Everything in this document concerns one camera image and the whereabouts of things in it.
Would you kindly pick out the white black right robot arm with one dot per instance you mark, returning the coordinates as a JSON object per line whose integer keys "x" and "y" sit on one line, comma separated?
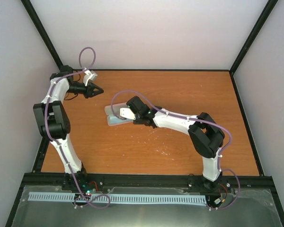
{"x": 206, "y": 137}

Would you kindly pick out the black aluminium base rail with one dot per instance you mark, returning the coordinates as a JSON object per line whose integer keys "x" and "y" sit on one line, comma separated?
{"x": 189, "y": 183}

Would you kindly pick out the light blue cleaning cloth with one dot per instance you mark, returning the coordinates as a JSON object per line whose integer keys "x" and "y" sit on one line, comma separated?
{"x": 113, "y": 120}

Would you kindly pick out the pink glasses case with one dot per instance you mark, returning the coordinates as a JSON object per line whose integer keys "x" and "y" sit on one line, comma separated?
{"x": 115, "y": 111}

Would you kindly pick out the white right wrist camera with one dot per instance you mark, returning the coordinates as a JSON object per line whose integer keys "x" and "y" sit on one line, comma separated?
{"x": 127, "y": 113}

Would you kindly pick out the light blue slotted cable duct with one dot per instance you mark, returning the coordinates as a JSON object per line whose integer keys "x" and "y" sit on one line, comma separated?
{"x": 140, "y": 199}

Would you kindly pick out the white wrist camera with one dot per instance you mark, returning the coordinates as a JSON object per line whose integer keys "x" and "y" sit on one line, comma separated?
{"x": 127, "y": 113}
{"x": 90, "y": 76}

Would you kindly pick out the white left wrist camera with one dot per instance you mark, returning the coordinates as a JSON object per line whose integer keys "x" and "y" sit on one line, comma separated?
{"x": 90, "y": 76}

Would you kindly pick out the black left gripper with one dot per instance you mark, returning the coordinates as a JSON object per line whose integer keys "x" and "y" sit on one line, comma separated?
{"x": 89, "y": 92}

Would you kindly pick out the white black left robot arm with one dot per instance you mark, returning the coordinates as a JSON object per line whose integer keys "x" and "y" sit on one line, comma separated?
{"x": 52, "y": 119}

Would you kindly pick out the clear acrylic front plate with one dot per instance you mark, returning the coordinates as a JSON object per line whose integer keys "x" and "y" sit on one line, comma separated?
{"x": 252, "y": 208}

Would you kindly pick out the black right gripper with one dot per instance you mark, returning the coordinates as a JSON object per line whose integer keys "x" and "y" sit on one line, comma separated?
{"x": 137, "y": 123}

